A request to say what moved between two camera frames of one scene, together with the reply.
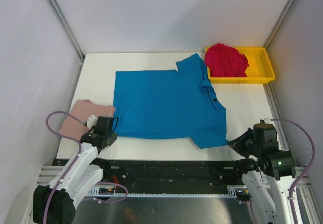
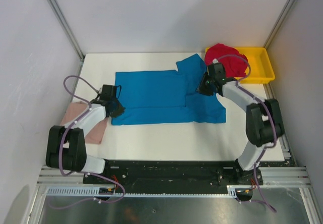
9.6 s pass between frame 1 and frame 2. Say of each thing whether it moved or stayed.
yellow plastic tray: stayed
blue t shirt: moved
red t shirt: stayed
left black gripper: moved
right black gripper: moved
